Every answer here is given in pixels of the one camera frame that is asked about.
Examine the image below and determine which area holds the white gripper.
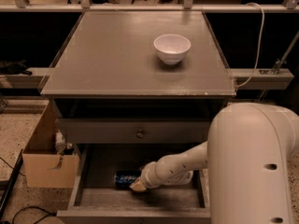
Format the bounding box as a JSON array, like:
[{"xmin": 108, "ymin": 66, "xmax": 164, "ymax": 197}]
[{"xmin": 130, "ymin": 161, "xmax": 163, "ymax": 192}]

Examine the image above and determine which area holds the blue pepsi can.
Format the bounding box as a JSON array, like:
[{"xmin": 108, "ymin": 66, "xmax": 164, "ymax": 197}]
[{"xmin": 114, "ymin": 171, "xmax": 141, "ymax": 189}]

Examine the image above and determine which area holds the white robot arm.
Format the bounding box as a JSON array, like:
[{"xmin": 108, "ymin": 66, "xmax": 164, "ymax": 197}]
[{"xmin": 130, "ymin": 103, "xmax": 299, "ymax": 224}]

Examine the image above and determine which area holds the open grey middle drawer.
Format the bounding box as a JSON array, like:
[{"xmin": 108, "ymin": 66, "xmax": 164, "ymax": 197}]
[{"xmin": 58, "ymin": 144, "xmax": 210, "ymax": 224}]

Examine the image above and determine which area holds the round brass drawer knob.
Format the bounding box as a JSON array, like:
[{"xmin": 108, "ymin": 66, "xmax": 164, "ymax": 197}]
[{"xmin": 136, "ymin": 130, "xmax": 144, "ymax": 138}]

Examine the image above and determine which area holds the closed grey top drawer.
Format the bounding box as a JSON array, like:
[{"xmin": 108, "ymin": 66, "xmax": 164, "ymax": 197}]
[{"xmin": 56, "ymin": 119, "xmax": 210, "ymax": 144}]

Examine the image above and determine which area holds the grey wooden drawer cabinet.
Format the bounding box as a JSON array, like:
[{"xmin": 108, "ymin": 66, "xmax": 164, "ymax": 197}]
[{"xmin": 40, "ymin": 10, "xmax": 236, "ymax": 162}]

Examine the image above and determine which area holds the white bottle in box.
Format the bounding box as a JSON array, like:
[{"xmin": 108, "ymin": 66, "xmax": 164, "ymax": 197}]
[{"xmin": 55, "ymin": 131, "xmax": 66, "ymax": 151}]

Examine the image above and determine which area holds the cardboard box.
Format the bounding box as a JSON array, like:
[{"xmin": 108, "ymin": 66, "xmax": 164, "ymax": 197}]
[{"xmin": 22, "ymin": 105, "xmax": 79, "ymax": 189}]

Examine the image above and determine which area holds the black flat bar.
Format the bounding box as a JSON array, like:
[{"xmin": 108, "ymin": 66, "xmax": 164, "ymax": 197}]
[{"xmin": 0, "ymin": 151, "xmax": 22, "ymax": 219}]

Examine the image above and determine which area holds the white ceramic bowl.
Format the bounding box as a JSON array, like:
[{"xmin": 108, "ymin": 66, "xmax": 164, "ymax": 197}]
[{"xmin": 153, "ymin": 34, "xmax": 191, "ymax": 65}]

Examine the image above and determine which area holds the black object on ledge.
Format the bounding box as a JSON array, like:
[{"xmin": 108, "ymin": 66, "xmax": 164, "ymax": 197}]
[{"xmin": 0, "ymin": 60, "xmax": 32, "ymax": 76}]

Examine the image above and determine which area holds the black floor cable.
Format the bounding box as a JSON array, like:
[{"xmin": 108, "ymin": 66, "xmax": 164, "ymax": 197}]
[{"xmin": 10, "ymin": 205, "xmax": 57, "ymax": 224}]

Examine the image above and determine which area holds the white cable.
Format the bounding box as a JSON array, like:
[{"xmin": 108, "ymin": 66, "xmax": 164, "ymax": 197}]
[{"xmin": 233, "ymin": 2, "xmax": 265, "ymax": 90}]

